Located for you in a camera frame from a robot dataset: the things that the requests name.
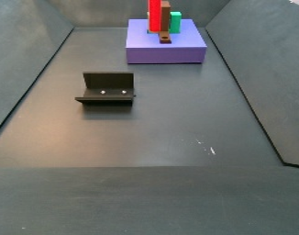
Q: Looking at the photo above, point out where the red hexagonal peg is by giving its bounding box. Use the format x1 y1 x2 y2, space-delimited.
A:
148 0 160 32

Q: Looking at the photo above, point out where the purple base block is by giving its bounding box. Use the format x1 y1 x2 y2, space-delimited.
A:
127 19 207 64

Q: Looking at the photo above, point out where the green block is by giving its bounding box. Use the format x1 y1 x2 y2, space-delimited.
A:
169 11 181 34

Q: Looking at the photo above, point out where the black angle bracket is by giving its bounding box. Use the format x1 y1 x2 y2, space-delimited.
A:
75 72 135 104

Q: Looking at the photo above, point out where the brown L-shaped bracket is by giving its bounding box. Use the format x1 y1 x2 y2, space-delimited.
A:
157 1 172 44

